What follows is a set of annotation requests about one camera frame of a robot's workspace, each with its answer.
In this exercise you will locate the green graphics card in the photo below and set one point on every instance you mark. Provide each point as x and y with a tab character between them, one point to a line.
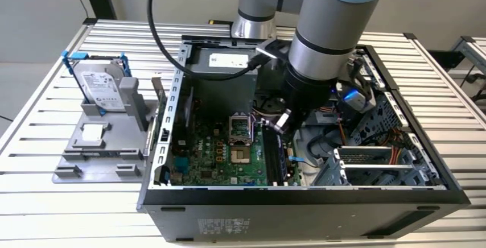
161	94

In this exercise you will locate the blue expansion slot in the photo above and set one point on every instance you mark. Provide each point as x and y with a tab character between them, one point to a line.
182	165

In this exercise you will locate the black RAM slot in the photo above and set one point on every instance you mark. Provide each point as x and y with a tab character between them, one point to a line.
270	157
277	162

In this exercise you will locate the green motherboard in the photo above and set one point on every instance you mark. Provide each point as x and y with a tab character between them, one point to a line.
208	157

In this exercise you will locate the hard disk in blue carrier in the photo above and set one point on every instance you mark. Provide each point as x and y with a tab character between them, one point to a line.
101	86

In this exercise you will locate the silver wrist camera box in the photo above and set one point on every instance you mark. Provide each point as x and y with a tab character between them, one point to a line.
357	101

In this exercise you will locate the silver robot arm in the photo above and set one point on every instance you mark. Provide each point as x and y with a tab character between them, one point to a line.
327	32

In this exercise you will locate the neighbouring metal slat table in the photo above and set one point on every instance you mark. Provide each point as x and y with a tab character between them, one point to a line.
475	49

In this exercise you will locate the dark RAM stick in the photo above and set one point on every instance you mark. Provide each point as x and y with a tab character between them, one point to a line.
101	153
284	157

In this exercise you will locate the grey parts rack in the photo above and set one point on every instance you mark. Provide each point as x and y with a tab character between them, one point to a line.
118	137

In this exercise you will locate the black PC case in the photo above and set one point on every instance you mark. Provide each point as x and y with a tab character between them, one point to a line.
266	219

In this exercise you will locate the silver CPU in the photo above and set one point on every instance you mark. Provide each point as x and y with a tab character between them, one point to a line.
93	132

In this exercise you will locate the grey power supply unit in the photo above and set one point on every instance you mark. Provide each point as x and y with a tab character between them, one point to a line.
224	94

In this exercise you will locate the grey metal disk bay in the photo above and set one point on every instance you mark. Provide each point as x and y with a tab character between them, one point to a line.
365	167

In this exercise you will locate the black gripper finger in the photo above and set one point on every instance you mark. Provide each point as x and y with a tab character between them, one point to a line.
282	123

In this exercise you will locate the black table bracket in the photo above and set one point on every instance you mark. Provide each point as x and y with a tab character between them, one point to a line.
448	58

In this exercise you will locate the black table corner cap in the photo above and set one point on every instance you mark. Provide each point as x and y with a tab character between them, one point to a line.
90	21
409	36

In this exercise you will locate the CPU socket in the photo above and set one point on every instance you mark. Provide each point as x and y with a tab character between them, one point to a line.
241	154

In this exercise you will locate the black yellow tag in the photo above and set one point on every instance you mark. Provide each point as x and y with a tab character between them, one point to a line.
213	22

